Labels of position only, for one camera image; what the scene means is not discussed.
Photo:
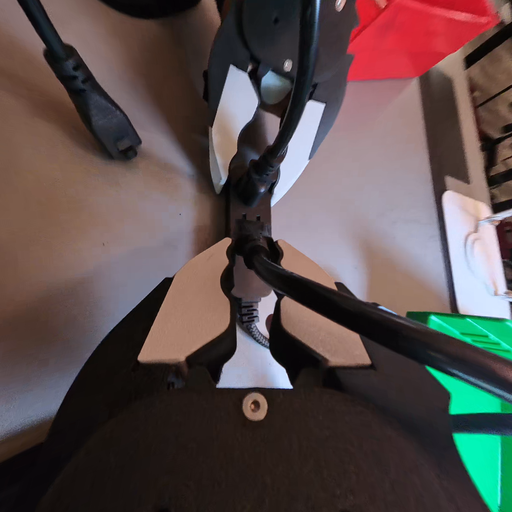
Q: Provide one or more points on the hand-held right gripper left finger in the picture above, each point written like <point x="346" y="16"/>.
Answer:
<point x="192" y="316"/>

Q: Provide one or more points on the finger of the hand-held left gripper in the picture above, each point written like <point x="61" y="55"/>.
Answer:
<point x="304" y="140"/>
<point x="230" y="116"/>

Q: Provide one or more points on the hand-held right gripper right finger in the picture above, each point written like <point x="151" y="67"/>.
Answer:
<point x="320" y="340"/>

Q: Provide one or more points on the black power strip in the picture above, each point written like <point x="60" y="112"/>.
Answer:
<point x="240" y="210"/>

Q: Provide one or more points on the red plastic bin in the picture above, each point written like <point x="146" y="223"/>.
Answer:
<point x="400" y="40"/>

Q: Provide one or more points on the green plastic bin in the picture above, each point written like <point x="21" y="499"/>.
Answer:
<point x="480" y="460"/>

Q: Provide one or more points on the white instruction sheet stand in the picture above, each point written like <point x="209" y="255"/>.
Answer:
<point x="460" y="248"/>

